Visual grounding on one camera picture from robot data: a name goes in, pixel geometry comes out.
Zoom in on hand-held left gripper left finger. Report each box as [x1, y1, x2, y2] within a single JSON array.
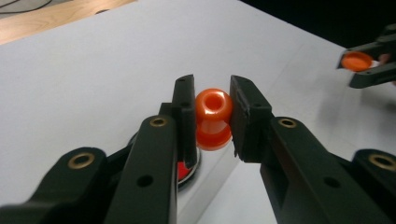
[[159, 73, 199, 170]]

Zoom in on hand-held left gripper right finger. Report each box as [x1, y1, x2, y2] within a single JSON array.
[[229, 75, 276, 164]]

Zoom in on white paper sheet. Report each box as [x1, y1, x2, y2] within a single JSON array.
[[199, 155, 279, 224]]

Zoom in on round black red ink pad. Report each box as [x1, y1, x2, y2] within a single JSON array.
[[177, 148, 202, 189]]

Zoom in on black floor cable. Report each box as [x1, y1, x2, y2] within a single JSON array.
[[0, 0, 52, 15]]

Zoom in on orange stamp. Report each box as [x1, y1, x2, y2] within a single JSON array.
[[194, 88, 234, 152]]

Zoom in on orange stamp cap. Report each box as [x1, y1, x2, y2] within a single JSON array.
[[340, 50, 374, 73]]

